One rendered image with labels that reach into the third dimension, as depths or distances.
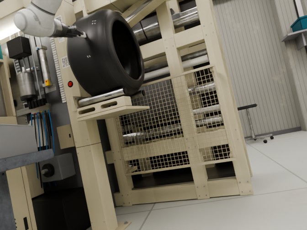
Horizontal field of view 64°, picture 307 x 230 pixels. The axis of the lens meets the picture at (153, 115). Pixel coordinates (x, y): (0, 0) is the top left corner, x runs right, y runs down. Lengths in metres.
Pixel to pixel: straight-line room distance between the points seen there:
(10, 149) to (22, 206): 0.78
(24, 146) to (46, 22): 0.52
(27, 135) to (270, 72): 4.76
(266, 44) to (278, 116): 1.41
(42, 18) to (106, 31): 0.44
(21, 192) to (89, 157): 0.44
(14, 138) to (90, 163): 0.81
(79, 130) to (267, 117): 4.09
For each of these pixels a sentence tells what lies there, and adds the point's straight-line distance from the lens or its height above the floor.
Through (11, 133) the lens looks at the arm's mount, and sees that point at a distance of 1.02.
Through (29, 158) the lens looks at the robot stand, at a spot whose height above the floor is 0.63.
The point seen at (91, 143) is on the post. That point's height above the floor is 0.63.
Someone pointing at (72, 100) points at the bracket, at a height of 0.92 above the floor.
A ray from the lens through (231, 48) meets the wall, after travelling 5.30.
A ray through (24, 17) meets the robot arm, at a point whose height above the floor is 1.18.
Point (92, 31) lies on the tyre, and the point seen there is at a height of 1.25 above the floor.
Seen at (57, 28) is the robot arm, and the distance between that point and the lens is 1.28.
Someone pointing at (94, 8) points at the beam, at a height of 1.65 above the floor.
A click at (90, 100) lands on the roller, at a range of 1.60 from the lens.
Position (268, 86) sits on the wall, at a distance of 5.27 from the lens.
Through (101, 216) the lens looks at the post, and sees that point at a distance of 1.81.
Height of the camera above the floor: 0.65
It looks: 3 degrees up
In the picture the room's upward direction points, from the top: 12 degrees counter-clockwise
